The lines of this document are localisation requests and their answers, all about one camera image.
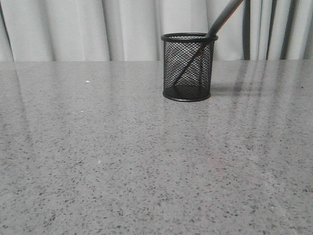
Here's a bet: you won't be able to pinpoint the white pleated curtain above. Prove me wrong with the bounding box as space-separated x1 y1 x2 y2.
0 0 313 61

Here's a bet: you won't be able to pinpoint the black mesh pen bucket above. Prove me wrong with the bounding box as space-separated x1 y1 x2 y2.
161 33 218 102

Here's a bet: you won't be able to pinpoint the grey orange handled scissors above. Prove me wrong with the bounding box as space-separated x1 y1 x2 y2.
174 0 243 85

